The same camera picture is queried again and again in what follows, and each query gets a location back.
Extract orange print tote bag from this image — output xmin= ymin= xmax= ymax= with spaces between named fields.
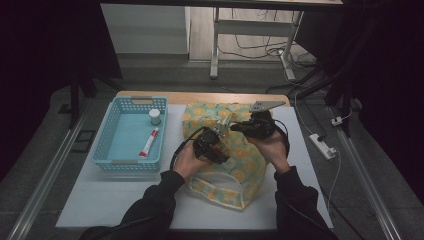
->
xmin=181 ymin=101 xmax=273 ymax=211

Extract white power strip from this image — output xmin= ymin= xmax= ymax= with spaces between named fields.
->
xmin=308 ymin=133 xmax=338 ymax=161

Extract person's right hand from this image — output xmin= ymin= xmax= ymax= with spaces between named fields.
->
xmin=246 ymin=129 xmax=291 ymax=175

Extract black stand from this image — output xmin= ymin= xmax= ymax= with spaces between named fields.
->
xmin=68 ymin=66 xmax=98 ymax=129
xmin=324 ymin=0 xmax=364 ymax=138

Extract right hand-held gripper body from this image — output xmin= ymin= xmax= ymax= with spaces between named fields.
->
xmin=244 ymin=100 xmax=287 ymax=140

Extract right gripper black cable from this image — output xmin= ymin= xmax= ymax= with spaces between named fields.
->
xmin=273 ymin=118 xmax=292 ymax=158

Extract red and white tube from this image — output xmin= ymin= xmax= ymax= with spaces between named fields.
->
xmin=138 ymin=127 xmax=160 ymax=159

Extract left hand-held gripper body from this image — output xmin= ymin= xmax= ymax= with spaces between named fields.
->
xmin=192 ymin=126 xmax=223 ymax=160

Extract white table mat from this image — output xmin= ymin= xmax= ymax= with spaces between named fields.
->
xmin=54 ymin=103 xmax=334 ymax=231

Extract white desk frame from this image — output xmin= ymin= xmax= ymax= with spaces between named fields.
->
xmin=99 ymin=0 xmax=344 ymax=81

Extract black floor cables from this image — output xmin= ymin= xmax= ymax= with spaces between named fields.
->
xmin=218 ymin=8 xmax=334 ymax=101

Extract person's left hand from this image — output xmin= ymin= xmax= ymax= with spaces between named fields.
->
xmin=172 ymin=141 xmax=214 ymax=183

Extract small white jar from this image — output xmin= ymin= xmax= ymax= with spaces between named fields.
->
xmin=148 ymin=108 xmax=162 ymax=126

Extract blue plastic basket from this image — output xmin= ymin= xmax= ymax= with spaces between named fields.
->
xmin=92 ymin=95 xmax=169 ymax=173

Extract aluminium floor rail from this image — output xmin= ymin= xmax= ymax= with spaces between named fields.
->
xmin=328 ymin=106 xmax=404 ymax=240
xmin=6 ymin=99 xmax=93 ymax=240

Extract small white adapter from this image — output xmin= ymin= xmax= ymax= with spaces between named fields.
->
xmin=331 ymin=109 xmax=354 ymax=127

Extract white cabinet panel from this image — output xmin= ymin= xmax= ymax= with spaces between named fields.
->
xmin=99 ymin=3 xmax=191 ymax=56

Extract black floor plate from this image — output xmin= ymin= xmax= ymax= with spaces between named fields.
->
xmin=73 ymin=129 xmax=97 ymax=154

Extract white power strip cable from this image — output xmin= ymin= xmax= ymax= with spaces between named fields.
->
xmin=326 ymin=148 xmax=343 ymax=214

